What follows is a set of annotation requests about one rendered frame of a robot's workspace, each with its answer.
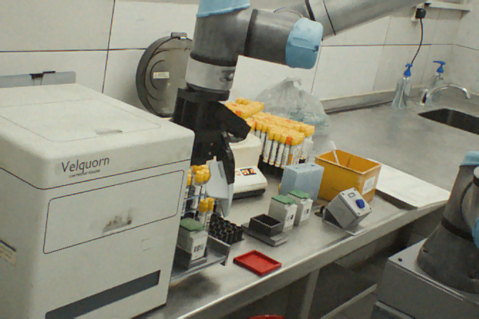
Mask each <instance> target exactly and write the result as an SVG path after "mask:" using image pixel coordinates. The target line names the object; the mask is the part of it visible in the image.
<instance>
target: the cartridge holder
mask: <svg viewBox="0 0 479 319"><path fill-rule="evenodd" d="M241 226H242V227H243V232H245V233H248V234H251V235H253V236H255V237H257V238H258V239H261V240H263V241H264V242H266V243H268V244H269V245H272V246H276V245H279V244H281V243H284V242H286V241H287V240H289V234H286V233H284V232H282V229H284V222H281V221H279V220H277V219H275V218H272V217H270V216H269V215H267V214H265V213H263V214H258V215H256V216H254V217H252V218H250V221H249V222H246V223H243V224H241Z"/></svg>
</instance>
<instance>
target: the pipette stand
mask: <svg viewBox="0 0 479 319"><path fill-rule="evenodd" d="M323 173H324V167H322V166H320V165H317V164H315V163H313V162H307V164H306V168H304V163H301V164H292V165H287V166H285V168H284V174H283V177H282V181H281V184H280V188H279V195H280V194H283V195H285V196H287V194H288V192H289V191H291V190H294V189H300V190H302V191H303V192H305V193H307V194H310V195H311V198H310V199H311V200H313V203H312V206H311V209H319V208H321V204H320V203H317V202H316V198H317V195H318V192H319V189H320V186H321V179H322V176H323Z"/></svg>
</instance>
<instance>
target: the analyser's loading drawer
mask: <svg viewBox="0 0 479 319"><path fill-rule="evenodd" d="M229 253H230V245H228V244H226V243H224V242H221V241H220V240H219V239H216V238H215V237H213V236H210V235H208V237H207V243H206V247H205V255H204V258H201V259H198V260H196V261H193V262H191V260H192V252H190V251H188V250H186V249H184V248H182V247H180V246H178V245H177V248H176V252H175V256H174V261H173V265H172V273H171V277H170V283H172V282H176V281H179V280H180V279H183V278H184V277H186V276H189V275H192V274H194V273H197V272H200V271H203V270H205V269H206V268H209V267H213V266H214V265H216V264H218V263H220V264H221V265H223V266H224V267H225V266H227V261H228V257H229Z"/></svg>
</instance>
